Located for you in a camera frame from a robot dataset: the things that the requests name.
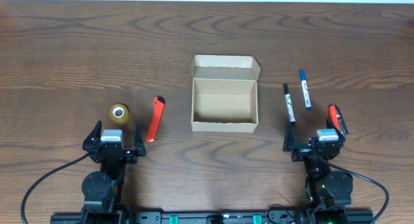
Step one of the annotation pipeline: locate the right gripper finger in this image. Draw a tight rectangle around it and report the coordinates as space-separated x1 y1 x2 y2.
282 122 296 151
326 117 340 131

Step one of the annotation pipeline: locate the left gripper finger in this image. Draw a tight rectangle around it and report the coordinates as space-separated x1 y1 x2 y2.
84 120 102 143
134 121 146 156

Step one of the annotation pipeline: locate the yellow tape roll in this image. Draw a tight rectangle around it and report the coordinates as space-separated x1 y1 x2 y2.
109 104 129 124

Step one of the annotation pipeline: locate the blue marker pen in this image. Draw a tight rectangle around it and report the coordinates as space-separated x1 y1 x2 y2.
300 69 312 111

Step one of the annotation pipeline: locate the black marker pen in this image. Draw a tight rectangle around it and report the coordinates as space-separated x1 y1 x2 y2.
283 84 296 126

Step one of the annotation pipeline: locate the orange utility knife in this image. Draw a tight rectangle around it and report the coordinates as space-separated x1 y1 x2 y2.
146 96 166 143

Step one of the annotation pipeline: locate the cardboard box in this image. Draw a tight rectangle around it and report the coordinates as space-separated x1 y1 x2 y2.
191 54 261 133

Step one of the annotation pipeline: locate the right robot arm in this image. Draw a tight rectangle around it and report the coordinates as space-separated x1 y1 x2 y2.
282 120 353 223

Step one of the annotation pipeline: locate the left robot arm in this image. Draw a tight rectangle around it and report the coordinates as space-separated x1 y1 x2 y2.
80 120 146 224

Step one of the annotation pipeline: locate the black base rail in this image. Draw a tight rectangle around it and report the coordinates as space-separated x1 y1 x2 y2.
50 209 373 224

